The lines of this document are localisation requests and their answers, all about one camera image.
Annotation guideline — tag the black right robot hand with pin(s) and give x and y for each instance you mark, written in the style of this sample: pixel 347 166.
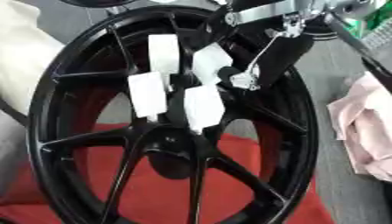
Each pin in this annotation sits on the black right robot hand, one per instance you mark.
pixel 286 52

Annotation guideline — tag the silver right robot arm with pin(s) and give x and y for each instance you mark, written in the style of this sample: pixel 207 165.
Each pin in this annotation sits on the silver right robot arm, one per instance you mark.
pixel 370 13

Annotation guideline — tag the black spoked wheel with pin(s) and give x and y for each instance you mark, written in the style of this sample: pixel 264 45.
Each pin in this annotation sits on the black spoked wheel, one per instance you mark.
pixel 176 157

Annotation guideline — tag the pink crumpled cloth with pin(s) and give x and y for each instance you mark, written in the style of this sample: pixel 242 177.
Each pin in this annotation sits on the pink crumpled cloth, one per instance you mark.
pixel 365 122

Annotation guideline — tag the black round object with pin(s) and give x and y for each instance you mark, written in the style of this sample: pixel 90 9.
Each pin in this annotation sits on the black round object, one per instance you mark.
pixel 97 2

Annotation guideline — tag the cream fabric bundle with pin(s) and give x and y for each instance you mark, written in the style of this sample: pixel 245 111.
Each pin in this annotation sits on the cream fabric bundle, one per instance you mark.
pixel 25 58

